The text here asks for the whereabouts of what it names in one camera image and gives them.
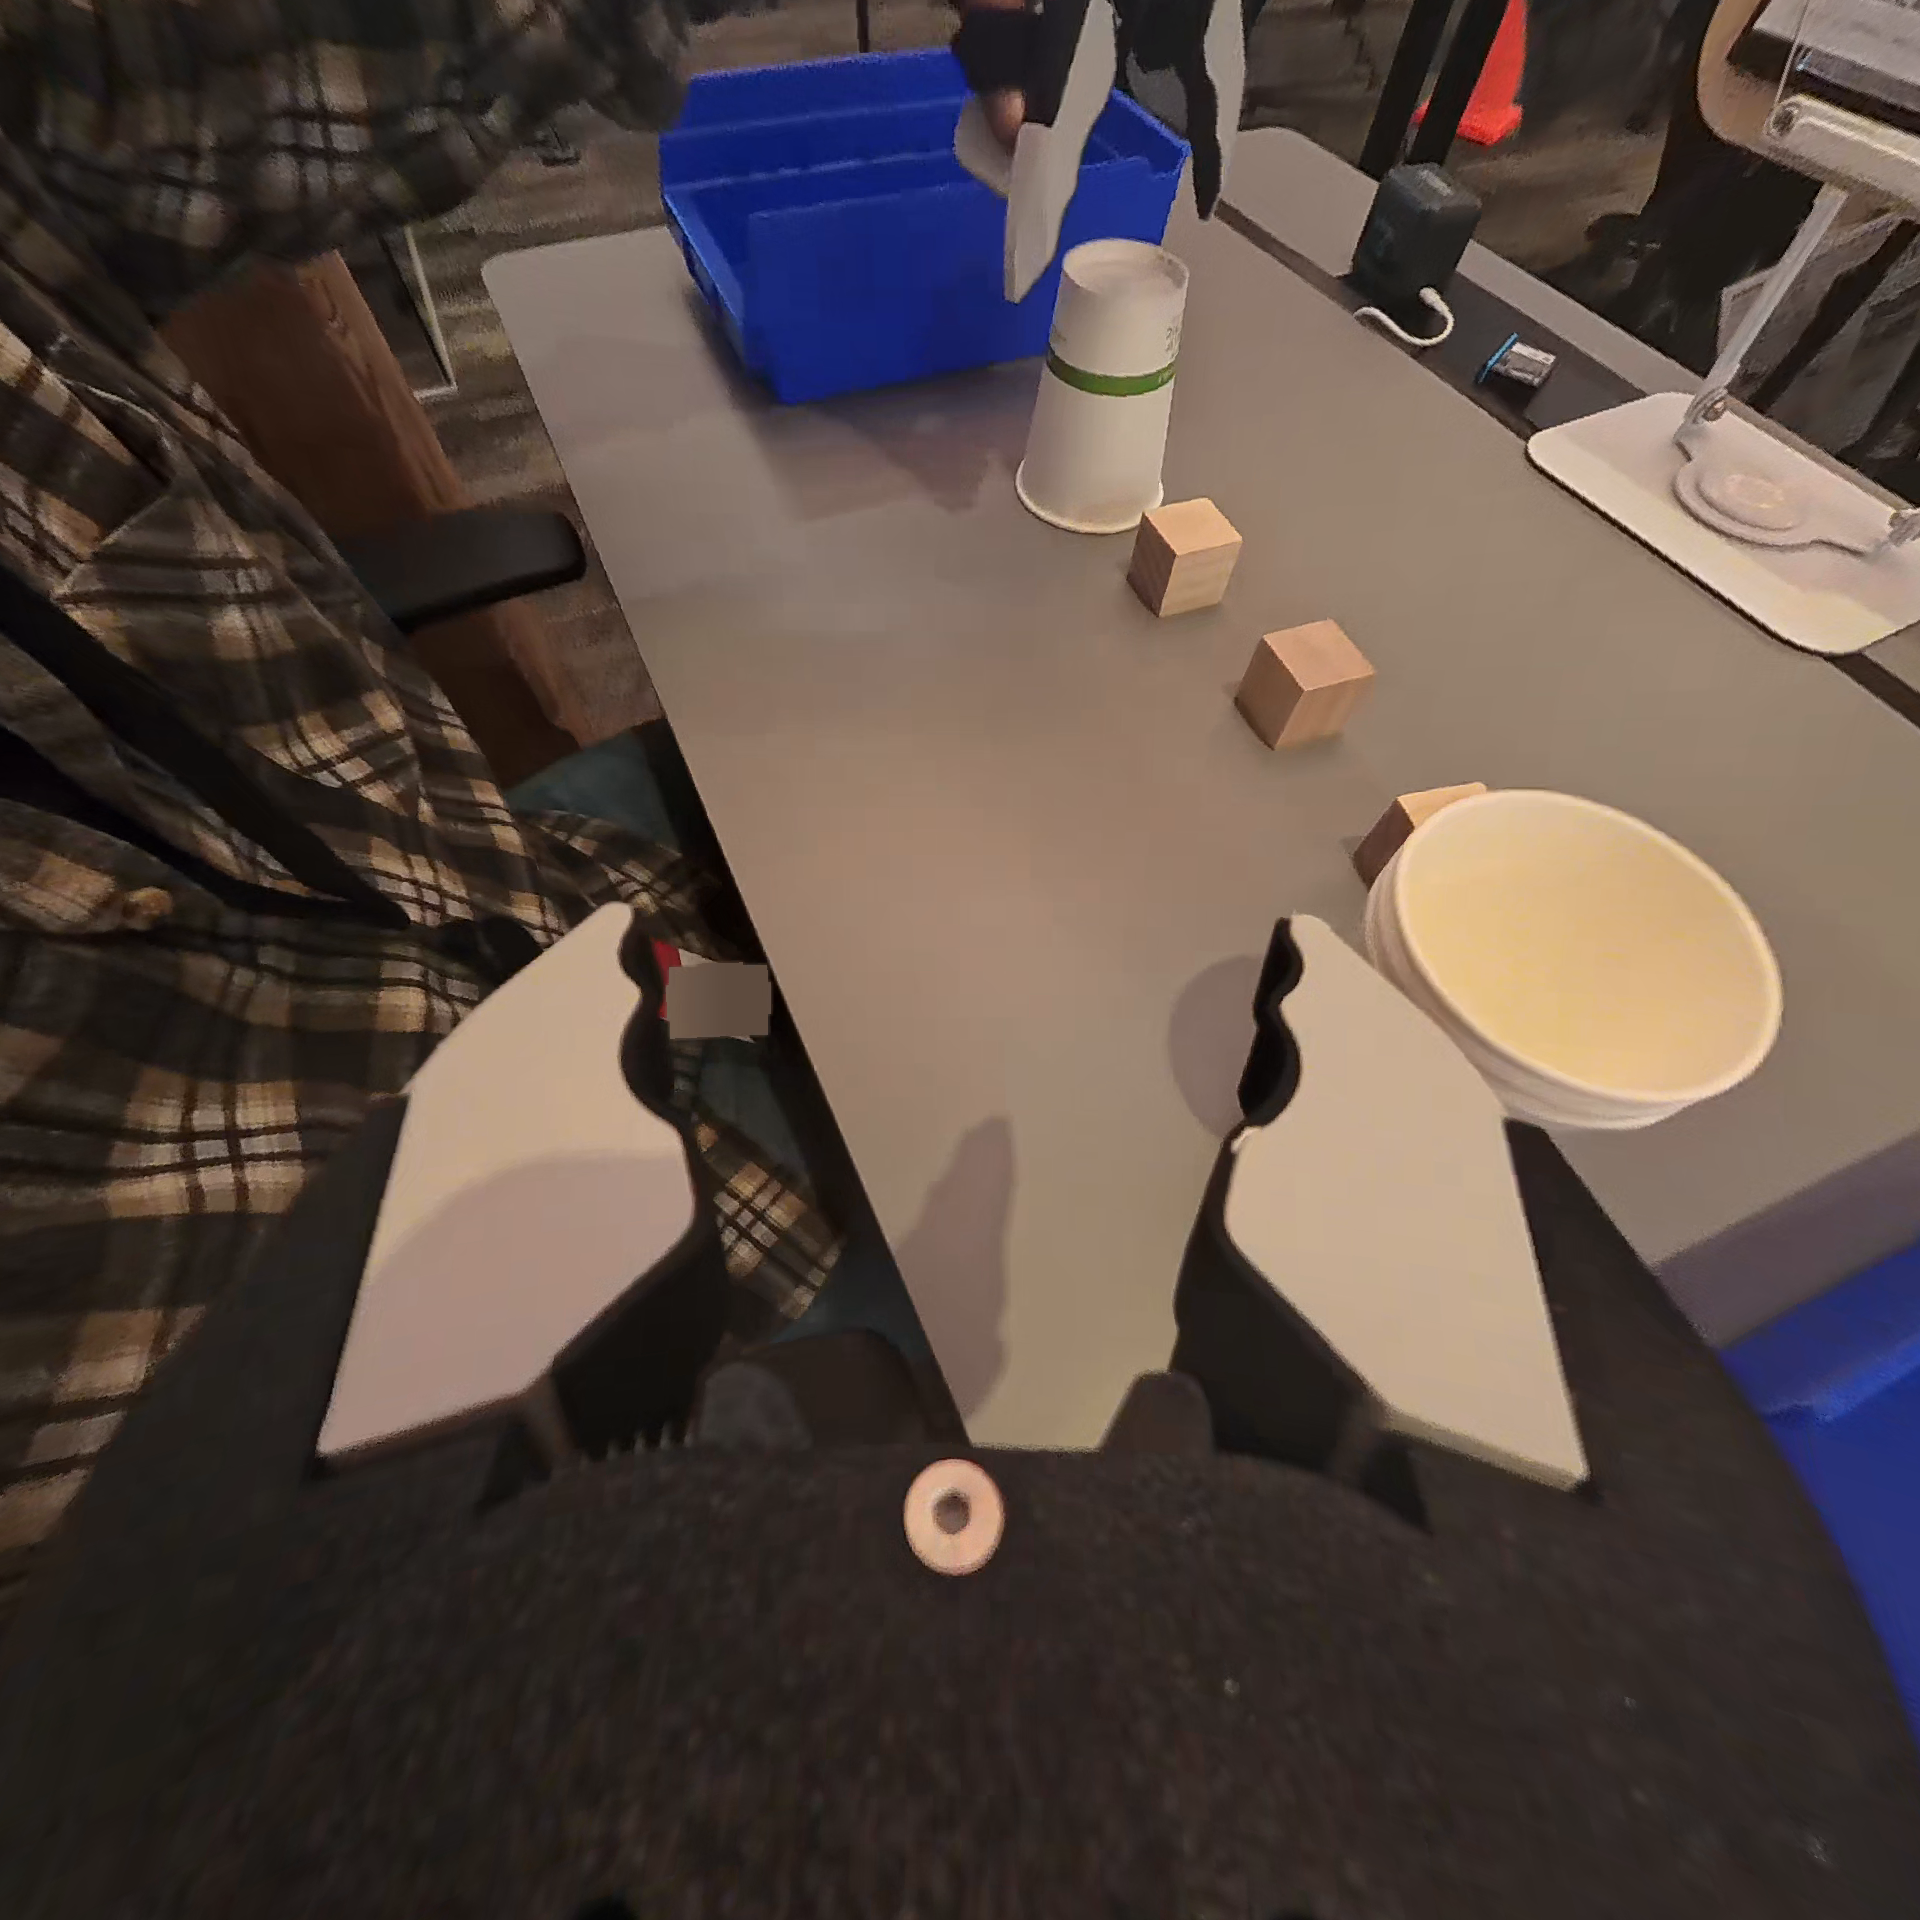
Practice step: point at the white paper cup green stripe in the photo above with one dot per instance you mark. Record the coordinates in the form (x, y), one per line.
(1096, 436)

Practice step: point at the black power adapter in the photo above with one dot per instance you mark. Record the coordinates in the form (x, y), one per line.
(1417, 225)

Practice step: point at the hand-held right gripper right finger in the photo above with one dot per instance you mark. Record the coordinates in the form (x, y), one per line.
(1382, 1230)

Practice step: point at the black chair armrest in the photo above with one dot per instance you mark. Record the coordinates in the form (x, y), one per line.
(481, 563)

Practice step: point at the person's left hand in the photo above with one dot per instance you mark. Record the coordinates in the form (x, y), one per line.
(996, 53)

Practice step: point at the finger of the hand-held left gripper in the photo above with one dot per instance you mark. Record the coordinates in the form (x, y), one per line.
(1215, 89)
(1058, 150)

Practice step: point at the blue plastic divider bin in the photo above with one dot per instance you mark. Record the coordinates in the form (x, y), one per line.
(840, 284)

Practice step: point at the person in plaid shirt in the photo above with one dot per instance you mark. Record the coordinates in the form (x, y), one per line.
(224, 676)

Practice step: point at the white base board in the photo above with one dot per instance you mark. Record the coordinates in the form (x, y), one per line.
(1620, 465)

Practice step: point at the dark teal pants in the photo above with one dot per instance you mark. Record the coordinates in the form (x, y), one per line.
(600, 787)

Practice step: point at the black metal leg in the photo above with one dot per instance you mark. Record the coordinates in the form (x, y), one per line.
(1417, 77)

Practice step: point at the light wooden cube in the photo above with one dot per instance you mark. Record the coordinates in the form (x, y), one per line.
(1302, 687)
(1184, 563)
(1401, 832)

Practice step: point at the orange cone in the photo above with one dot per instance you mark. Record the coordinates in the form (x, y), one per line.
(1492, 89)

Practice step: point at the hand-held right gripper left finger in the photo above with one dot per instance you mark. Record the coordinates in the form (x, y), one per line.
(511, 1201)

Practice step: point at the white metal stand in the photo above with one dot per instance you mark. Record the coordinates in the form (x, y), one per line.
(1785, 284)

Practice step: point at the small black blue device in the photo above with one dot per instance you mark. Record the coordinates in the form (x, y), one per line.
(1519, 365)

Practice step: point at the brown wooden chair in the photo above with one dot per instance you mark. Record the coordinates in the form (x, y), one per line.
(376, 436)

